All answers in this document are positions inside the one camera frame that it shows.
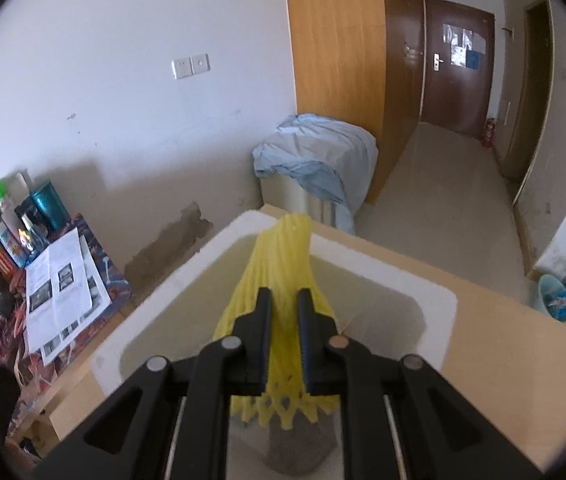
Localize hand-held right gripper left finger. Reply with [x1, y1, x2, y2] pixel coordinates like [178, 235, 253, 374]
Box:
[33, 287, 274, 480]

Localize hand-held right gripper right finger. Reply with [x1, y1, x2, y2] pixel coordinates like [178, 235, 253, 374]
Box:
[297, 287, 546, 480]

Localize yellow foam net sleeve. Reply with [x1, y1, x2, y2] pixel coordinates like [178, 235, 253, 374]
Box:
[211, 212, 341, 431]

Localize white foam box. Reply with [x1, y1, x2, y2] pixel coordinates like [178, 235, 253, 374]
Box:
[90, 210, 459, 480]

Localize light blue sheet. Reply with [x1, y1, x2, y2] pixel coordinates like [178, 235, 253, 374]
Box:
[253, 114, 379, 236]

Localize printed paper leaflet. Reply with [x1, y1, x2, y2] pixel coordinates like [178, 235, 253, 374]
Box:
[25, 234, 112, 365]

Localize teal cup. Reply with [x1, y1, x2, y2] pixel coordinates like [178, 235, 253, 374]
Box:
[30, 182, 68, 231]

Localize dark brown door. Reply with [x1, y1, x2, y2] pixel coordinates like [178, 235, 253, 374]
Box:
[420, 0, 496, 140]

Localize wooden wardrobe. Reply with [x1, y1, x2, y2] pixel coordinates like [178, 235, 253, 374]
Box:
[283, 0, 424, 206]

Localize green capped spray can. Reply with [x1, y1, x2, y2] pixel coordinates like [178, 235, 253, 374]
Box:
[0, 180, 24, 241]

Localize papers on door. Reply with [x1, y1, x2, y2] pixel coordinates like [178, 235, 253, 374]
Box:
[442, 22, 486, 70]

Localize double white wall switch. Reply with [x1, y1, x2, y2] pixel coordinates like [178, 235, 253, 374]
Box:
[172, 53, 211, 80]

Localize dark side door frame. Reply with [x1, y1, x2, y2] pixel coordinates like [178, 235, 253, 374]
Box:
[500, 0, 556, 183]

